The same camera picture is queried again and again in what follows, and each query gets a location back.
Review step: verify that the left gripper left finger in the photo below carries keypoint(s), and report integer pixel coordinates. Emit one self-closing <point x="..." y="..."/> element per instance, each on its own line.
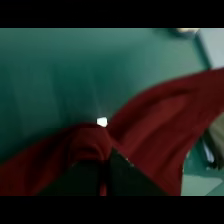
<point x="78" y="180"/>

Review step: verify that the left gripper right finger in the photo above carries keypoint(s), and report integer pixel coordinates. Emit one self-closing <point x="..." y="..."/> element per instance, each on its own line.
<point x="131" y="178"/>

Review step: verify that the red garment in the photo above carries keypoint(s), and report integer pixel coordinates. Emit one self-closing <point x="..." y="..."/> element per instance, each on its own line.
<point x="160" y="123"/>

